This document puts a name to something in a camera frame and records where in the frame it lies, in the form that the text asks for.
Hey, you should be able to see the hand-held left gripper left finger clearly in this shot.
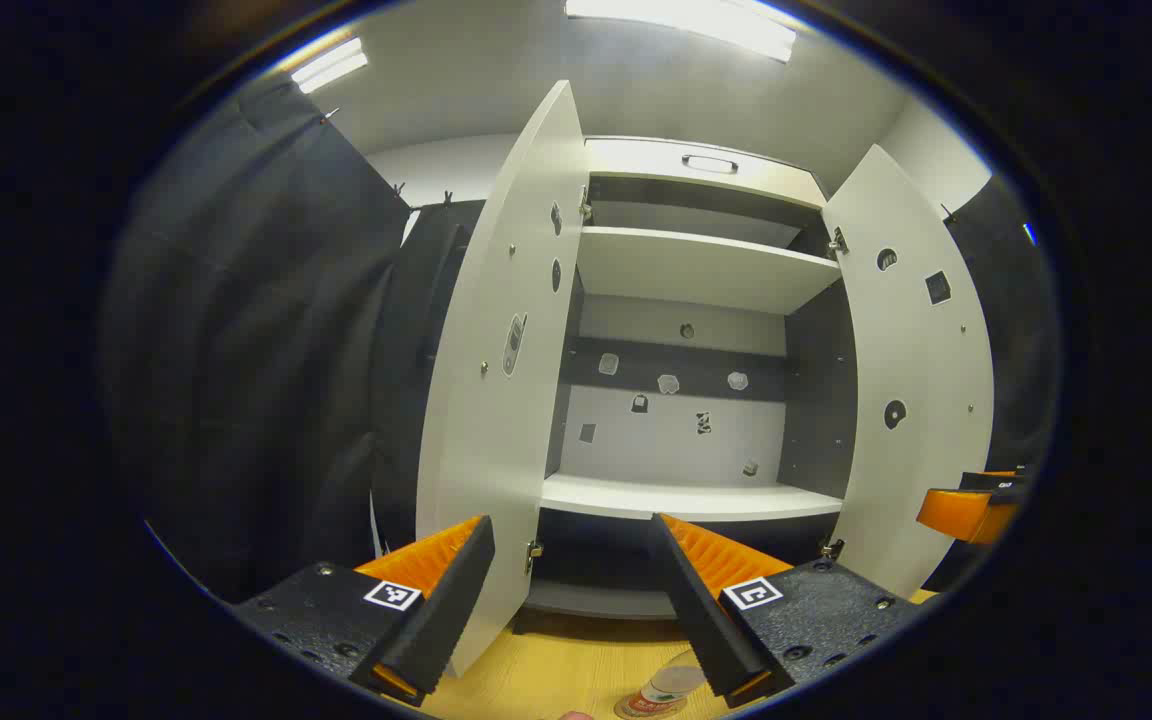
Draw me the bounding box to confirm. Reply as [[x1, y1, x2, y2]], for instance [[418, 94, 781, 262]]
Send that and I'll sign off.
[[234, 515, 496, 708]]

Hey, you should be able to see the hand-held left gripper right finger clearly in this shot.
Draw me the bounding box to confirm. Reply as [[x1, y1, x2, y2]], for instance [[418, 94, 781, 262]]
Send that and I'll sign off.
[[649, 513, 923, 710]]

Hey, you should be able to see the clear plastic water bottle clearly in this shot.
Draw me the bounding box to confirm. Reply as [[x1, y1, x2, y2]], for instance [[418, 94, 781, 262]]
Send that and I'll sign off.
[[636, 648, 709, 716]]

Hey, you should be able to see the white cabinet door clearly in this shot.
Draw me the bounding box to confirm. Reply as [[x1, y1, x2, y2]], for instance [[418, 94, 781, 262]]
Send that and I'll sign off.
[[821, 145, 995, 601], [416, 80, 592, 679]]

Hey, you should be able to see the white cabinet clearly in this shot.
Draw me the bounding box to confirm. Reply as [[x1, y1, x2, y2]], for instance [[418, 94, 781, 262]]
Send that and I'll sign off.
[[526, 135, 862, 621]]

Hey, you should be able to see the small ceiling light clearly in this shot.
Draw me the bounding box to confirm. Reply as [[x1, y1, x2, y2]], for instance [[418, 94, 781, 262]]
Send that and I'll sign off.
[[289, 37, 370, 95]]

